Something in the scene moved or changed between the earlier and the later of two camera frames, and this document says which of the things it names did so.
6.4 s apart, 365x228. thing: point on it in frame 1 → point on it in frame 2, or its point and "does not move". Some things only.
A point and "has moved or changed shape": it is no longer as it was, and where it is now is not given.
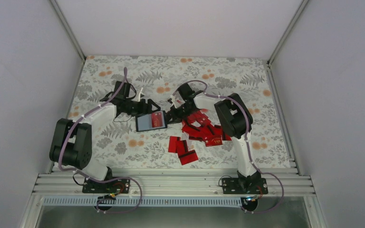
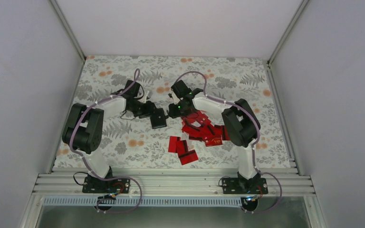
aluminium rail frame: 171,181 does not move
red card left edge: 172,145 does not move
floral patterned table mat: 180,111 does not move
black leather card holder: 154,120 has moved or changed shape
